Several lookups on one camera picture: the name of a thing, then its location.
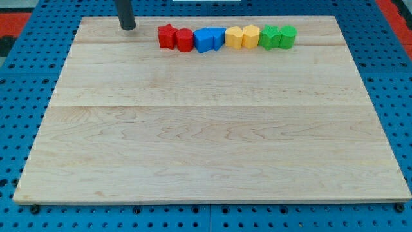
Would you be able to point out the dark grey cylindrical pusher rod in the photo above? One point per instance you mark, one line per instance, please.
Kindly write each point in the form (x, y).
(125, 14)

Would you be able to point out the red star block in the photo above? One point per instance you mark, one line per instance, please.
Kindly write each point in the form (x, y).
(167, 36)

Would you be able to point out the green star block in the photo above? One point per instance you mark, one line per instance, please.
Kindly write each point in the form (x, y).
(269, 37)

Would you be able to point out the red cylinder block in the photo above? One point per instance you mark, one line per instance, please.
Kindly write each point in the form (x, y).
(184, 40)

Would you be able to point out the blue cube block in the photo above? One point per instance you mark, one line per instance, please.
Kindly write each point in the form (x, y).
(203, 40)

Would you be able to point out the blue triangle block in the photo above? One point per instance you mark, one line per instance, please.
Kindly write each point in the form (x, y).
(218, 35)

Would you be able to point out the yellow heart block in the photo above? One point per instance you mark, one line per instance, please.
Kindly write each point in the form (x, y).
(234, 37)

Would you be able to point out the light wooden board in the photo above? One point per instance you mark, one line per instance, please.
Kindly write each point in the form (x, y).
(130, 123)

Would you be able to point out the yellow hexagon block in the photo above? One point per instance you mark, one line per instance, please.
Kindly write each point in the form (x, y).
(251, 35)

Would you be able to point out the green cylinder block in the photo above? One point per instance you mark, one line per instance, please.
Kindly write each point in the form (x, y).
(288, 35)

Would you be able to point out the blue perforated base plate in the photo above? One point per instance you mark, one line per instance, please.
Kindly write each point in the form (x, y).
(31, 70)

